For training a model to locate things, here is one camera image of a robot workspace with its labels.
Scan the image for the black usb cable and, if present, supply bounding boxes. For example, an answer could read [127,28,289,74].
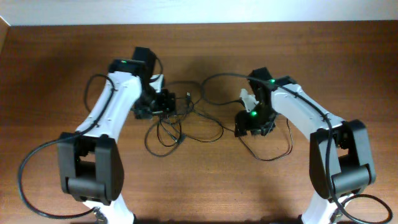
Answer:
[185,91,294,162]

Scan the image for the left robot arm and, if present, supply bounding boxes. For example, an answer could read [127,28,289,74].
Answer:
[57,47,175,223]

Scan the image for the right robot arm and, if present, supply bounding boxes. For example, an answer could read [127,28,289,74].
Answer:
[234,68,376,223]

